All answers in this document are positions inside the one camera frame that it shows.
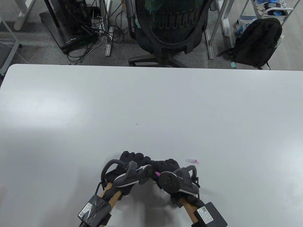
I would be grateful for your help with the person's right hand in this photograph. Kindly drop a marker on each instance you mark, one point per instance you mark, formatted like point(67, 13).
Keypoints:
point(168, 164)

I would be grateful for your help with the person's left hand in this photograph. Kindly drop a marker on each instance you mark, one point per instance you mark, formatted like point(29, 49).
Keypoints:
point(137, 158)

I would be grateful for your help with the clear marker cap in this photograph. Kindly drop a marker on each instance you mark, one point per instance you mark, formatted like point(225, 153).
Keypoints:
point(192, 160)

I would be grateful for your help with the person's left forearm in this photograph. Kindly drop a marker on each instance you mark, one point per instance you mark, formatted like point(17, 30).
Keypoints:
point(113, 197)

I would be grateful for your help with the person's right forearm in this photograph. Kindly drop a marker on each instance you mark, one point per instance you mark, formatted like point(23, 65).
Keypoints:
point(188, 209)

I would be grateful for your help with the blue sticky note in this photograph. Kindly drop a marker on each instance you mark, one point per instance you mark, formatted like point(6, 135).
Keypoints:
point(233, 65)

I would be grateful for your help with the black mesh office chair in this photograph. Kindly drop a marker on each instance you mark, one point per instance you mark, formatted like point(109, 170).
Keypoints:
point(170, 35)

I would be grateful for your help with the black backpack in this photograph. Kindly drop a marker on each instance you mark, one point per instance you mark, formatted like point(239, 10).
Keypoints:
point(258, 42)

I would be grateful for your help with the black computer equipment rack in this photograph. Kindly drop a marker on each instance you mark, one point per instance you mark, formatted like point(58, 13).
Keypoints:
point(71, 21)

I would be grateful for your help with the white table leg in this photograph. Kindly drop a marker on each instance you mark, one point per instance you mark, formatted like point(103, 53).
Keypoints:
point(22, 16)
point(225, 21)

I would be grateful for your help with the white metal cart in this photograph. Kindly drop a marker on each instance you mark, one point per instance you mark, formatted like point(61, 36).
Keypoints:
point(260, 10)

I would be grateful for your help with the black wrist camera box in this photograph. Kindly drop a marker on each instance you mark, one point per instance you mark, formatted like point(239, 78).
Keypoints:
point(210, 215)
point(94, 210)

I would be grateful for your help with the aluminium profile rail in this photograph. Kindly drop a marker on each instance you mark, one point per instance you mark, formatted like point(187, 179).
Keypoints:
point(210, 47)
point(109, 42)

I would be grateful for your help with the grey metal frame leg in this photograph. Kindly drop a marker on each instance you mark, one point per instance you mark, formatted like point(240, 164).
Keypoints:
point(10, 49)

